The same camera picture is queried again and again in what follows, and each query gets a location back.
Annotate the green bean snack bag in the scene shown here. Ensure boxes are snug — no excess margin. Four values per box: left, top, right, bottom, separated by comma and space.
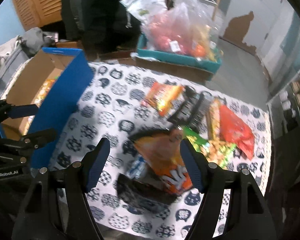
183, 126, 236, 170

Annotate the yellow potato stick snack pack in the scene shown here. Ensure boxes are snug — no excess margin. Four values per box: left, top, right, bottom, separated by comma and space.
20, 75, 59, 135

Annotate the orange brown chips bag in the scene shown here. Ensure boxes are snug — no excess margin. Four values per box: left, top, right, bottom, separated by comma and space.
129, 127, 193, 195

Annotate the silver blue snack packet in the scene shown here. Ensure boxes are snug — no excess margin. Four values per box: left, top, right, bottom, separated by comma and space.
126, 154, 149, 180

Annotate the blue cardboard box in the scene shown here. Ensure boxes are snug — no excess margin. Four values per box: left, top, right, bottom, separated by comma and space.
0, 47, 94, 169

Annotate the red snack bag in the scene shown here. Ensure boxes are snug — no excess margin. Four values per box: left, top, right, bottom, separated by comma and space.
219, 105, 254, 160

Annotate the grey clothes pile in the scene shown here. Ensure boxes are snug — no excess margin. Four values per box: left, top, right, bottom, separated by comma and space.
0, 27, 56, 100

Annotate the shoe rack with shoes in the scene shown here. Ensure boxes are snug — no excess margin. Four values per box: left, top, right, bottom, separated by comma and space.
267, 73, 300, 139

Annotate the cat pattern table cloth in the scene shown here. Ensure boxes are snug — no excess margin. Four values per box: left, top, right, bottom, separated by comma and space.
5, 61, 272, 239

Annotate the black snack bag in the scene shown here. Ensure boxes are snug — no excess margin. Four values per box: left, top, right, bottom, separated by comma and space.
167, 86, 214, 133

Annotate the orange noodle snack bag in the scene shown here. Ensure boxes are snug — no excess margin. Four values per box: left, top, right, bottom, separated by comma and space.
141, 82, 184, 117

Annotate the brown cardboard box under tray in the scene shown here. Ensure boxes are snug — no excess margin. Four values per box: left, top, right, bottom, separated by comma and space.
130, 52, 214, 84

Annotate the wooden louvered cabinet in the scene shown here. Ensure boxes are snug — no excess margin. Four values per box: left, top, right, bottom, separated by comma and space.
12, 0, 62, 30

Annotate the teal tray box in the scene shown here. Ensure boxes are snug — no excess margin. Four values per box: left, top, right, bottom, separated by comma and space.
136, 34, 222, 74

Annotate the black hanging coat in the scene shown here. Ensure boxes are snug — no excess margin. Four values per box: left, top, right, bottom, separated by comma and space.
61, 0, 140, 61

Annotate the clear plastic bag of goods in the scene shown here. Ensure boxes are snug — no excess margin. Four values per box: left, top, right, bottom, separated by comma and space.
141, 0, 218, 62

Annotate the white printed plastic bag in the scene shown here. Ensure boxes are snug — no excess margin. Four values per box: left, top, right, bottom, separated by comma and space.
120, 0, 167, 28

